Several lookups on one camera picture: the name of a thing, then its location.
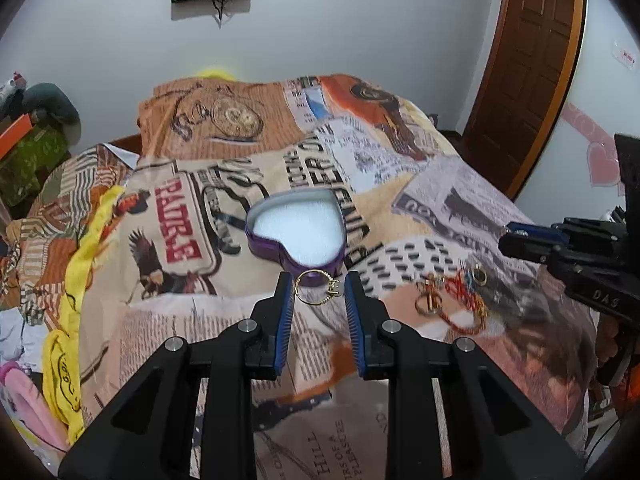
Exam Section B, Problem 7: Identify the pink cloth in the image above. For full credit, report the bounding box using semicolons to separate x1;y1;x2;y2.
1;362;68;456

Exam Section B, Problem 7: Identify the yellow cloth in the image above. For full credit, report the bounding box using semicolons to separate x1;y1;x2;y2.
42;185;125;445

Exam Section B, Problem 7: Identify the pink heart wall sticker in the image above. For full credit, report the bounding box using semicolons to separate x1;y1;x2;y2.
561;103;624;196

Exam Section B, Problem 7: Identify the orange box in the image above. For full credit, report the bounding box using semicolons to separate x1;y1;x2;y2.
0;114;32;158

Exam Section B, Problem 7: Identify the yellow pillow behind bed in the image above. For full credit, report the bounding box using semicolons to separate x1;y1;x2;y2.
195;67;236;81

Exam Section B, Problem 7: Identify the gold ring with charm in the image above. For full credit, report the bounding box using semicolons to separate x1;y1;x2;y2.
292;268;344;308

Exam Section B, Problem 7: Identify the purple heart-shaped tin box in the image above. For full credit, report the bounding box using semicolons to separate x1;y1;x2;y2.
245;188;346;287

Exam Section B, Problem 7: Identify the dark grey plush cushion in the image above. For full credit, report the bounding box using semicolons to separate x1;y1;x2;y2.
23;82;81;145

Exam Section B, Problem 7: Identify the red blue beaded bracelet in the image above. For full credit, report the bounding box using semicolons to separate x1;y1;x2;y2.
444;268;483;306

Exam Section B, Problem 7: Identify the red braided cord bracelet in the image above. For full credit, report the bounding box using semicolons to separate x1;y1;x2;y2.
429;268;490;337

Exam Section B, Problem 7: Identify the brown wooden door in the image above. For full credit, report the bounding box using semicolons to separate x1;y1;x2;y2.
462;0;585;198

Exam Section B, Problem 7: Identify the newspaper print bedspread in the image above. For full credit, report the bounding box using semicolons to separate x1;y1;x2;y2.
0;72;601;480

